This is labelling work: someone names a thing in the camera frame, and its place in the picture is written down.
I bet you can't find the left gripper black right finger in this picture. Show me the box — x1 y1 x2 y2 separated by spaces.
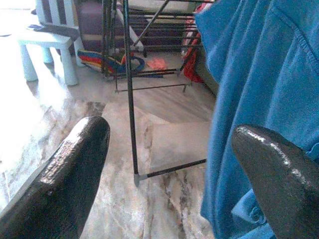
231 124 319 239

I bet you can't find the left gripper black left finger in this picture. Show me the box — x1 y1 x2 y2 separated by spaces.
0 116 111 239

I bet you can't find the blue shirt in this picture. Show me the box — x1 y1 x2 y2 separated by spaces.
194 0 319 239

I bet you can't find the black metal drying rack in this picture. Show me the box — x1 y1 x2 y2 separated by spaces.
101 0 215 187

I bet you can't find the rainbow striped cloth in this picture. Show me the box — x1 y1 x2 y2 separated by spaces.
77 48 146 73

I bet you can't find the white plastic child chair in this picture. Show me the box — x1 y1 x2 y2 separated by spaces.
17 0 83 87

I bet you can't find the red patterned cloth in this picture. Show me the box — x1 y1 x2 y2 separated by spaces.
183 4 209 84

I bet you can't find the dark purple sofa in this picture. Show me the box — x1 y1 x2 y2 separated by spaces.
74 0 200 50

